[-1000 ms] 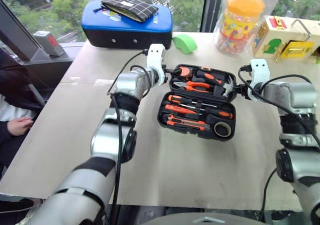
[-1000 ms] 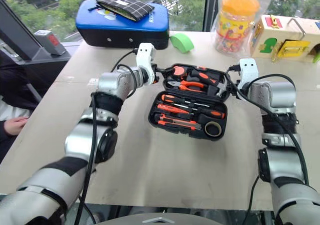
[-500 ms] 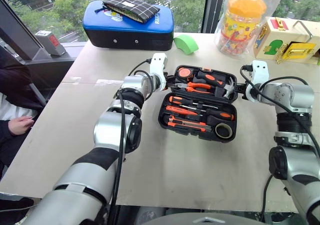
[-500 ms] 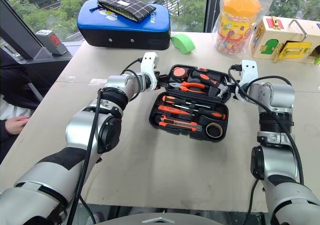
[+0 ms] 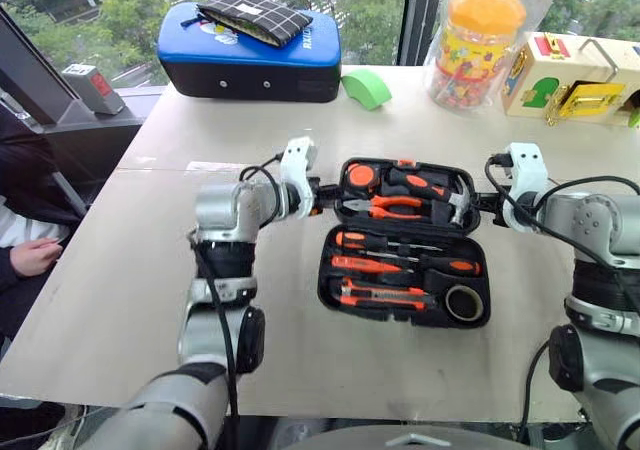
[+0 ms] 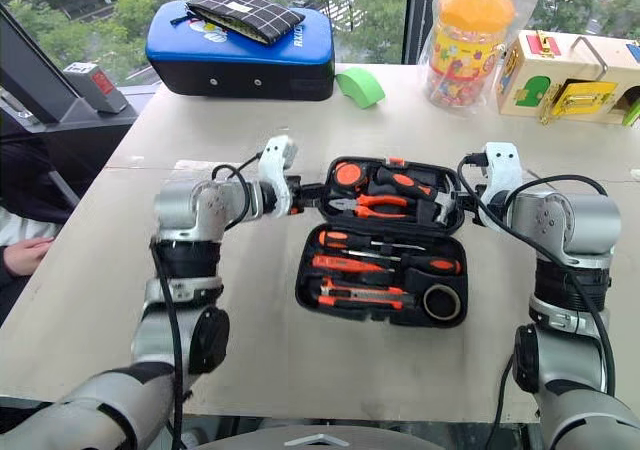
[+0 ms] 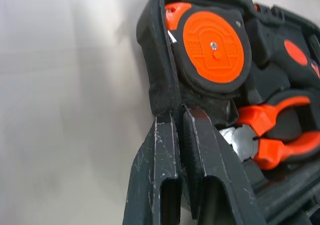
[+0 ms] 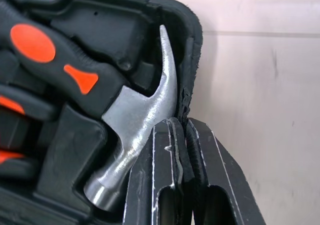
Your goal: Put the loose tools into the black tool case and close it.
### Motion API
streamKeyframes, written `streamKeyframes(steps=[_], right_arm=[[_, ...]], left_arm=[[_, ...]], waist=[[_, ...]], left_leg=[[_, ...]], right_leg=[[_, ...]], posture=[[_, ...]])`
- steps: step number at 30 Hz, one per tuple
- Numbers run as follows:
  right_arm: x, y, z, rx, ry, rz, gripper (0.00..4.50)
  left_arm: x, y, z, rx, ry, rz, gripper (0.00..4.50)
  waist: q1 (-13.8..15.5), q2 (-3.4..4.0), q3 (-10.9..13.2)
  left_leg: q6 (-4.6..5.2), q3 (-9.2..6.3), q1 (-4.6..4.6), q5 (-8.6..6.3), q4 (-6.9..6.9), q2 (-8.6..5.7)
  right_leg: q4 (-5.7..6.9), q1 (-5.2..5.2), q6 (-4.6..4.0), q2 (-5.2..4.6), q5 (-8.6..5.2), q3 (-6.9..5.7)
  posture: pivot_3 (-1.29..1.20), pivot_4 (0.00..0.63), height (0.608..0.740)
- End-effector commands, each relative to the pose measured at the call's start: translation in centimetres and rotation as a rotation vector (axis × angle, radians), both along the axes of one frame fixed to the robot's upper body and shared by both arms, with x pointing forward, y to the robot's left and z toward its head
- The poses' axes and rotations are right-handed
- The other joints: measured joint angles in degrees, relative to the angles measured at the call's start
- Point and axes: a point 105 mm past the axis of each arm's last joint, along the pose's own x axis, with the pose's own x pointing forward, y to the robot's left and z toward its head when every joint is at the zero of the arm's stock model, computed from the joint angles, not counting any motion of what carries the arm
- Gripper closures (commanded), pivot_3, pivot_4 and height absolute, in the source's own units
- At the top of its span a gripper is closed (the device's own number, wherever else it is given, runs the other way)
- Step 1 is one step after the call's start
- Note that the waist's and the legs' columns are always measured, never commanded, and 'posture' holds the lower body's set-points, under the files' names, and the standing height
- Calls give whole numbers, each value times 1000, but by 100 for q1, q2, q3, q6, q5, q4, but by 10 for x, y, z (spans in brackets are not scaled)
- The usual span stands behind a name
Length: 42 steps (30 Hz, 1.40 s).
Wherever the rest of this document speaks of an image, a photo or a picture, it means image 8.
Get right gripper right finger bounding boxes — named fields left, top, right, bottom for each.
left=186, top=117, right=266, bottom=225

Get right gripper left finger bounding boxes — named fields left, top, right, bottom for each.
left=123, top=118, right=196, bottom=225

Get black tool case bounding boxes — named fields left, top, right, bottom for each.
left=0, top=0, right=204, bottom=225

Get claw hammer black orange handle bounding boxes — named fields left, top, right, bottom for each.
left=0, top=0, right=179, bottom=213

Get orange handled pliers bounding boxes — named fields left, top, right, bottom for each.
left=0, top=84, right=60, bottom=177

